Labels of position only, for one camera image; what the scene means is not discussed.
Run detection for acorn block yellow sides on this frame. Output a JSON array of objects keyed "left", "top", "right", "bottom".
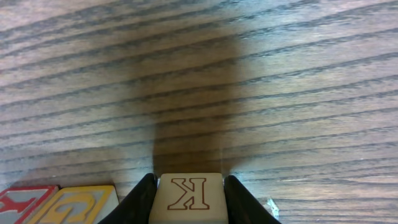
[{"left": 28, "top": 185, "right": 119, "bottom": 224}]

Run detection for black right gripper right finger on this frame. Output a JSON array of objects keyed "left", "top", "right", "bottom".
[{"left": 224, "top": 175, "right": 280, "bottom": 224}]

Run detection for hedgehog block white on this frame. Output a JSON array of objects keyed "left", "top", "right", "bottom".
[{"left": 149, "top": 173, "right": 228, "bottom": 224}]

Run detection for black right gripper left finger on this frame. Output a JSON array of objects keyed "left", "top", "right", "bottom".
[{"left": 98, "top": 173, "right": 157, "bottom": 224}]

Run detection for owl block blue side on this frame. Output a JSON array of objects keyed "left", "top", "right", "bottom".
[{"left": 1, "top": 185, "right": 60, "bottom": 224}]

